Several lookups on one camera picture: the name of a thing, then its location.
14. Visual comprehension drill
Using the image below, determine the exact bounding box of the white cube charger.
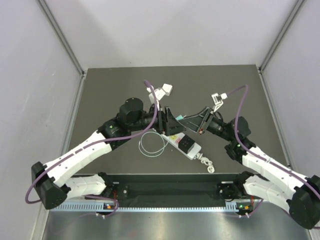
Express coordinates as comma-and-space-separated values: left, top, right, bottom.
162, 83, 173, 96

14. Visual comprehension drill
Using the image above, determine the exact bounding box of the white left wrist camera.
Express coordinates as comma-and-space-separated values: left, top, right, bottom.
146, 86, 166, 104

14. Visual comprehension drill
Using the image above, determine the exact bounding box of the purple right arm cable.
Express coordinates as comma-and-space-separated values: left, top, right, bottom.
226, 84, 320, 230

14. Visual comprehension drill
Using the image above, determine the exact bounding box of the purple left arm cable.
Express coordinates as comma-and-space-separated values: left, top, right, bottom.
24, 79, 161, 216

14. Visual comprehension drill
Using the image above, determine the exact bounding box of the thin teal white cable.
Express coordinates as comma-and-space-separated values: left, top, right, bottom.
137, 131, 166, 158

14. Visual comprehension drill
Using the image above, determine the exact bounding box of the teal plug adapter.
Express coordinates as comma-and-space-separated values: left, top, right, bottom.
175, 115, 187, 121

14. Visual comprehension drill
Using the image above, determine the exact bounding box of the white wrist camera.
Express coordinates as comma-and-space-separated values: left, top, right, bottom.
146, 86, 166, 104
211, 93, 228, 112

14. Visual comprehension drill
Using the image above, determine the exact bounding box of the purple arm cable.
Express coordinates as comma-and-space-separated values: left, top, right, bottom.
24, 79, 161, 216
226, 84, 320, 230

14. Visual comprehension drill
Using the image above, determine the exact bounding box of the grey slotted cable duct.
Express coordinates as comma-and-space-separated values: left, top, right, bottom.
53, 199, 253, 213

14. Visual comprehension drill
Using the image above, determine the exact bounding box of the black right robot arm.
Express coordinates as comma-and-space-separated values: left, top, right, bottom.
179, 107, 320, 230

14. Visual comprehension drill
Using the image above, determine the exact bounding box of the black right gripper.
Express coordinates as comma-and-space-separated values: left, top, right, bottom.
178, 106, 235, 143

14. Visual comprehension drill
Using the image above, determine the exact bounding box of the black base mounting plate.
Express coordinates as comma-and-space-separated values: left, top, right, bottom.
84, 174, 251, 202

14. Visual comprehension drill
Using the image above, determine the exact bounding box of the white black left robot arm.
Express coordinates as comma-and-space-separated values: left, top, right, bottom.
31, 97, 186, 210

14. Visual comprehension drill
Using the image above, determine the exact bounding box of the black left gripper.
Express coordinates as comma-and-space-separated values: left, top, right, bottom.
129, 103, 187, 137

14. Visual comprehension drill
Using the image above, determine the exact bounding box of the white multicolour power strip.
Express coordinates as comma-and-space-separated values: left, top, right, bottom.
161, 132, 202, 160

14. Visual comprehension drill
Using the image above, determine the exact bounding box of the black power plug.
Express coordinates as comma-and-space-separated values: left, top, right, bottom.
178, 135, 195, 154

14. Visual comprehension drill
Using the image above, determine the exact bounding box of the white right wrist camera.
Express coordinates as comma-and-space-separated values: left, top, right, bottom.
211, 93, 228, 112

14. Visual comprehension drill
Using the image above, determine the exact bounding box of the white coiled power cord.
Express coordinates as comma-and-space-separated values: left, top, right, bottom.
193, 153, 216, 174

